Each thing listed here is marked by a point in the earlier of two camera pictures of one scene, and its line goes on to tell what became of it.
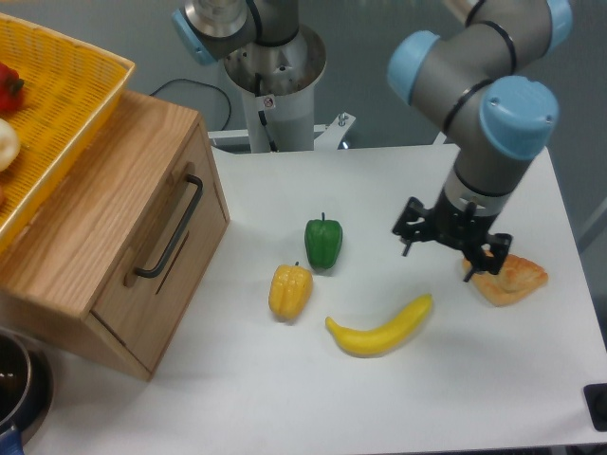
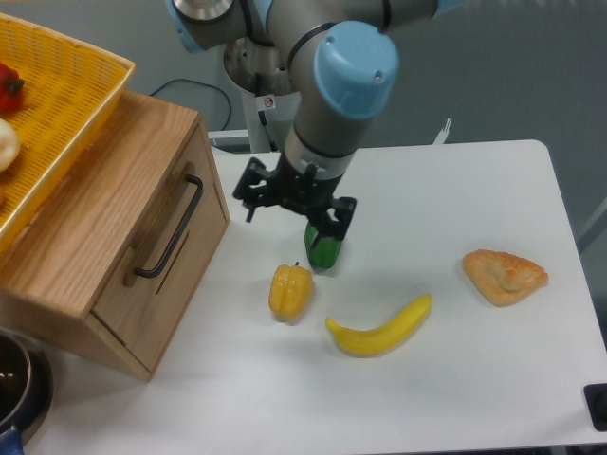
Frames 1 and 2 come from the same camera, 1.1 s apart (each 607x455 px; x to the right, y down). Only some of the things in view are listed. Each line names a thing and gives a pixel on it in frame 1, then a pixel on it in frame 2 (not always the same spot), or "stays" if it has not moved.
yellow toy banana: [399, 327] stays
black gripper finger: [413, 224] to [256, 187]
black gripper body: [468, 230] to [306, 193]
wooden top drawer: [156, 281] stays
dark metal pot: [27, 381] stays
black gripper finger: [492, 256] to [335, 224]
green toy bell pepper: [323, 241] stays
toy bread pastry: [517, 278] stays
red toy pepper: [11, 93] stays
